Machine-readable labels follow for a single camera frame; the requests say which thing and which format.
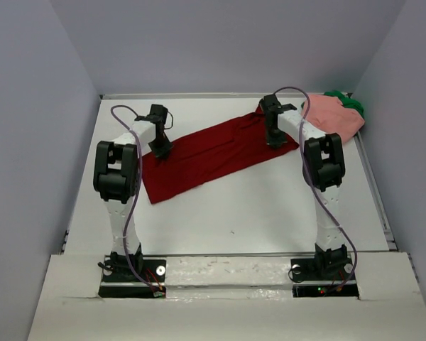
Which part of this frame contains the green t shirt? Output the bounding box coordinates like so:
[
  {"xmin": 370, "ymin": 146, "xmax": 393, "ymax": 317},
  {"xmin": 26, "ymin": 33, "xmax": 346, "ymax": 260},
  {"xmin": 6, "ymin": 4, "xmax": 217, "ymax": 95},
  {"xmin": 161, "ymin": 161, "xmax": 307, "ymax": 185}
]
[{"xmin": 324, "ymin": 90, "xmax": 364, "ymax": 118}]

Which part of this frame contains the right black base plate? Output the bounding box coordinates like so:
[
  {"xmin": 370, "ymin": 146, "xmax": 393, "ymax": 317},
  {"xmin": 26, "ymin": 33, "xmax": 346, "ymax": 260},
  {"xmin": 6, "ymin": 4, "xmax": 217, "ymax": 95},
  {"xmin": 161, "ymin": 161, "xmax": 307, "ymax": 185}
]
[{"xmin": 288, "ymin": 258, "xmax": 359, "ymax": 298}]

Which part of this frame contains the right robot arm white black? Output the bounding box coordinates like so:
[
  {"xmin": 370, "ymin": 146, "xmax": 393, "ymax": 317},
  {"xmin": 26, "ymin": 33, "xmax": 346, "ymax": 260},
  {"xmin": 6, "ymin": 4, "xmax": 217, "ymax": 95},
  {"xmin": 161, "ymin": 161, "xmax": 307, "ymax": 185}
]
[{"xmin": 259, "ymin": 93, "xmax": 352, "ymax": 283}]

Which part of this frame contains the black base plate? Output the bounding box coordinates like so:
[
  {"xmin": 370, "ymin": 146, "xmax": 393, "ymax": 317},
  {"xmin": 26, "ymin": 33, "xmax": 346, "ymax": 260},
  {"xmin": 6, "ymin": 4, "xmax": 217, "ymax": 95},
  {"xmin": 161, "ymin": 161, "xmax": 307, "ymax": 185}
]
[
  {"xmin": 288, "ymin": 258, "xmax": 359, "ymax": 298},
  {"xmin": 98, "ymin": 256, "xmax": 167, "ymax": 299}
]

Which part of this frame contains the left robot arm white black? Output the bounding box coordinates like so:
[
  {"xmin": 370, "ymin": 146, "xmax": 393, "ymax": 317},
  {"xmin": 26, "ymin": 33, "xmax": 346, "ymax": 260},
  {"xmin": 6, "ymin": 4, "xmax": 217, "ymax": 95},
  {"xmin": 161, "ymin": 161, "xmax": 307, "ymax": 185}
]
[{"xmin": 93, "ymin": 104, "xmax": 173, "ymax": 286}]

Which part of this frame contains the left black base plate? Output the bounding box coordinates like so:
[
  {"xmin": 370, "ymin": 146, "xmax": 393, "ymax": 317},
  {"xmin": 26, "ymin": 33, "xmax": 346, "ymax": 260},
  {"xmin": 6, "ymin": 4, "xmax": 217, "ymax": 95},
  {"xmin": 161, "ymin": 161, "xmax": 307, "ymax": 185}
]
[{"xmin": 98, "ymin": 256, "xmax": 167, "ymax": 299}]

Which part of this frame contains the pink t shirt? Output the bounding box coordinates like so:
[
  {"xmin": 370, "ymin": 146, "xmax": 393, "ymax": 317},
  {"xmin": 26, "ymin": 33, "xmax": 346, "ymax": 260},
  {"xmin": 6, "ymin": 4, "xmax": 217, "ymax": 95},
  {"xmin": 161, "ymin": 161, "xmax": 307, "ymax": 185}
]
[{"xmin": 306, "ymin": 94, "xmax": 365, "ymax": 144}]

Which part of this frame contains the dark red t shirt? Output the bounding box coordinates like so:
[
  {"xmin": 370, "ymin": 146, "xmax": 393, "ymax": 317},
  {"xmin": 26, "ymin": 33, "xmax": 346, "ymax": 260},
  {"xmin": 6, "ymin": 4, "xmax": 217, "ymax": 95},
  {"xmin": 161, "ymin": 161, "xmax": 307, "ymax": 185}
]
[{"xmin": 143, "ymin": 109, "xmax": 298, "ymax": 205}]

